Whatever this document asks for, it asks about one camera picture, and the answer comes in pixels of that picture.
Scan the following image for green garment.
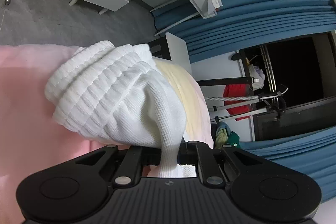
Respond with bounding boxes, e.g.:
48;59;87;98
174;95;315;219
215;122;240;149

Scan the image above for blue curtain left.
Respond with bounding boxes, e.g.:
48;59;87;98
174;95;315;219
153;0;335;63

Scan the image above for red garment on rack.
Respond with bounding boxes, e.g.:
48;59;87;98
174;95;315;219
222;83;254;115

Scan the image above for blue curtain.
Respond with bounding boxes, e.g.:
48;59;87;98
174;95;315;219
153;0;335;63
240;127;336;202

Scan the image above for blue curtain right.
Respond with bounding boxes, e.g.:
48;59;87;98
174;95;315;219
240;127;336;202

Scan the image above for dark window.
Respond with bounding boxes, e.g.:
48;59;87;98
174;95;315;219
244;32;335;141

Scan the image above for white sweatpants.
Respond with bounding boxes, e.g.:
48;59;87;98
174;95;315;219
45;41;196;177

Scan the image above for metal drying rack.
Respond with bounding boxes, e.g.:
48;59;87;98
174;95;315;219
197;45;286;123

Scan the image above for pastel pink blue bedsheet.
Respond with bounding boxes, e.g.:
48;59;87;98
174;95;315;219
1;45;213;223

